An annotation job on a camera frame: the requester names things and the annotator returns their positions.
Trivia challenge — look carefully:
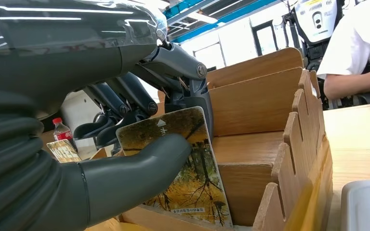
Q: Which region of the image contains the red label cola bottle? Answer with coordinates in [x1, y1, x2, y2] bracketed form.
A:
[52, 117, 78, 151]

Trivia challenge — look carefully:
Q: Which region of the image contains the grey card reader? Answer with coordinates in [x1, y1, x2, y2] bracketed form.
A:
[341, 180, 370, 231]

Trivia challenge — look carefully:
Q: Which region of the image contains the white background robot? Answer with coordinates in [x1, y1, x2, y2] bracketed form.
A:
[283, 0, 346, 71]

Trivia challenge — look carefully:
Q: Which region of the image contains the ceiling light panel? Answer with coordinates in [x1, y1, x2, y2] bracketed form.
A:
[187, 12, 219, 25]

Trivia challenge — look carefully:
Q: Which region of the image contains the person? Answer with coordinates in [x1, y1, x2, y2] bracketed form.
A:
[316, 0, 370, 101]

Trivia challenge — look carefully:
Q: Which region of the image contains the black framed door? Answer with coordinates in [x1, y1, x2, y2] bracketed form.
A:
[251, 19, 280, 58]

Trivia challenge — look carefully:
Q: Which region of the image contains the yellow tree print key card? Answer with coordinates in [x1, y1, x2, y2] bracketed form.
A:
[116, 106, 234, 228]
[46, 139, 82, 164]

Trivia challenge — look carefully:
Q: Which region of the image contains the wooden card holder box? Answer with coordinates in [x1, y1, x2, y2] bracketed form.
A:
[86, 47, 334, 231]

